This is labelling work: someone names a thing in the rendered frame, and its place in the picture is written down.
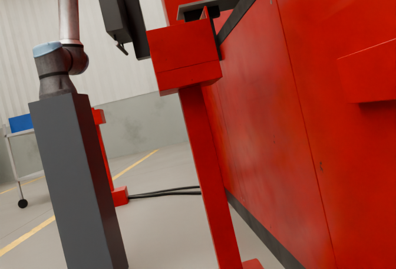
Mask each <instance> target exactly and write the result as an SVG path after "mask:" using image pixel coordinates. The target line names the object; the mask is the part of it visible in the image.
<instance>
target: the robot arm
mask: <svg viewBox="0 0 396 269"><path fill-rule="evenodd" d="M58 19H59V34H60V40H59V41H51V42H46V43H43V44H39V45H36V46H35V47H34V48H33V49H32V52H33V55H34V56H33V57H34V60H35V65H36V68H37V73H38V77H39V82H40V85H39V100H43V99H47V98H50V97H55V96H60V95H63V94H67V93H78V92H77V89H76V88H75V86H74V84H73V83H72V81H71V79H70V77H69V75H70V76H75V75H80V74H82V73H83V72H84V71H85V70H86V69H87V68H88V65H89V57H88V55H87V54H86V52H85V51H84V44H83V43H82V42H81V41H80V24H79V7H78V0H58Z"/></svg>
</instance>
